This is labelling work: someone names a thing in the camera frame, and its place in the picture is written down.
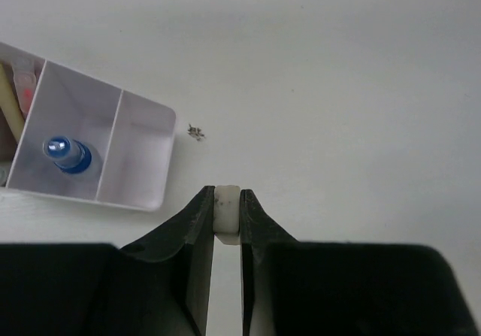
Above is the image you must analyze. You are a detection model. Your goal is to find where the pink purple highlighter pen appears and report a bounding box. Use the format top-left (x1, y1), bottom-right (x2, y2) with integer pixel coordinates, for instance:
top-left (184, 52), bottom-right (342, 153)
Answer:
top-left (11, 56), bottom-right (37, 117)

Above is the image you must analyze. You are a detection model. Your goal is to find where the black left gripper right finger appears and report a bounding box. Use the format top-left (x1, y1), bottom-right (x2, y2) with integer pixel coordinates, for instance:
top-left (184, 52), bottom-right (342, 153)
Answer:
top-left (239, 189), bottom-right (472, 335)

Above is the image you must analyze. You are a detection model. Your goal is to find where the white divided organizer box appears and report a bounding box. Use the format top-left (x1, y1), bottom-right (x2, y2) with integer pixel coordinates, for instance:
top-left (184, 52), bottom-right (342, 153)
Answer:
top-left (1, 44), bottom-right (176, 211)

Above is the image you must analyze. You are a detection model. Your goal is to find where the yellow highlighter pen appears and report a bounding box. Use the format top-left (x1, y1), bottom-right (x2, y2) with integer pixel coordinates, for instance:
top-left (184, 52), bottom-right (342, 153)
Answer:
top-left (1, 65), bottom-right (25, 143)

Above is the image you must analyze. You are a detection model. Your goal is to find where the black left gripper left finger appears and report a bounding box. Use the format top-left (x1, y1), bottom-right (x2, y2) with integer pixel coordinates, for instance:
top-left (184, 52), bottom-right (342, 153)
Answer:
top-left (1, 186), bottom-right (214, 335)

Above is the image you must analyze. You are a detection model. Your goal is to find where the blue white correction pen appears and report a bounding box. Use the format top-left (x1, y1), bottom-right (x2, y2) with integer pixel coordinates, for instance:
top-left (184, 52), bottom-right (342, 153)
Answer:
top-left (43, 135), bottom-right (103, 180)

